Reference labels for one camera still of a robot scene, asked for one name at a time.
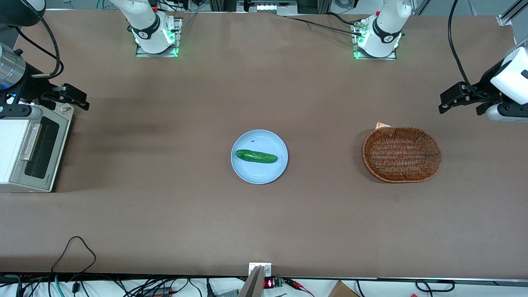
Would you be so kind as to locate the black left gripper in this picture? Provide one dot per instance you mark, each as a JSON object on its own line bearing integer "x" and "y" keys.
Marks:
{"x": 483, "y": 88}

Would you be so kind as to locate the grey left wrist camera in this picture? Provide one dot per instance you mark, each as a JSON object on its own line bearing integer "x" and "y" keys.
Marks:
{"x": 505, "y": 112}

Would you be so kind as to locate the small paper tag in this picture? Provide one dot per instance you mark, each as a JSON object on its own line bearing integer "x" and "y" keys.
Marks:
{"x": 382, "y": 125}

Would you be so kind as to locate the red digit display module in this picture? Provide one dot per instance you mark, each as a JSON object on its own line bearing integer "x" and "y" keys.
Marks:
{"x": 269, "y": 283}

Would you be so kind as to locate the silver metal computer case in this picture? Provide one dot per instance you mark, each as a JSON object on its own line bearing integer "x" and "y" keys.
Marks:
{"x": 41, "y": 148}

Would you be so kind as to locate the round oven control knob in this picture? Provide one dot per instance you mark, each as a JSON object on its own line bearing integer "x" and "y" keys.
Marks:
{"x": 66, "y": 109}

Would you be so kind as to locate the green cucumber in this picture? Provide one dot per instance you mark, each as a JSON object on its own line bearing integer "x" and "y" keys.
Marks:
{"x": 255, "y": 156}

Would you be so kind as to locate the red crocodile clip leads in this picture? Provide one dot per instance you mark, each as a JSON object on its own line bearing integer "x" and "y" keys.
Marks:
{"x": 299, "y": 286}

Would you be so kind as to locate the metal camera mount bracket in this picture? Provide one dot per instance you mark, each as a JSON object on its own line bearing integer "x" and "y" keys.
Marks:
{"x": 256, "y": 280}

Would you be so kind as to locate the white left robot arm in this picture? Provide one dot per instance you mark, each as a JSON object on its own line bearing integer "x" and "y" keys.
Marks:
{"x": 385, "y": 25}

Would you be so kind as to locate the light blue plate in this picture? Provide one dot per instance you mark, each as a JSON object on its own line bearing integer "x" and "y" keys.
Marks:
{"x": 260, "y": 173}

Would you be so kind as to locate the brown cardboard box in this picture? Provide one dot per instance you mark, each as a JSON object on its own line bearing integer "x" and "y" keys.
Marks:
{"x": 342, "y": 290}

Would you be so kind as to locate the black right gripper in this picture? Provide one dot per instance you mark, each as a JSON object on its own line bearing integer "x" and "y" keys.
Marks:
{"x": 29, "y": 87}

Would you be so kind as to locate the brown wicker basket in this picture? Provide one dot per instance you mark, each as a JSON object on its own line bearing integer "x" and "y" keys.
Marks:
{"x": 402, "y": 154}

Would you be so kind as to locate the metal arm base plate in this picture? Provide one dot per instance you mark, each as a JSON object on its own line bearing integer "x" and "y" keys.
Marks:
{"x": 178, "y": 39}
{"x": 355, "y": 49}

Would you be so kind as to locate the white toaster oven body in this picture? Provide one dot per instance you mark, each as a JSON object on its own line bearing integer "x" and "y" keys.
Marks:
{"x": 8, "y": 144}

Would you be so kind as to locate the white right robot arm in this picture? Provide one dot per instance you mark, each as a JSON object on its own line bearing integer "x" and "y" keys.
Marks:
{"x": 152, "y": 25}

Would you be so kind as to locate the aluminium frame profile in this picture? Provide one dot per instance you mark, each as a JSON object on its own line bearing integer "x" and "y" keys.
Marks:
{"x": 509, "y": 15}

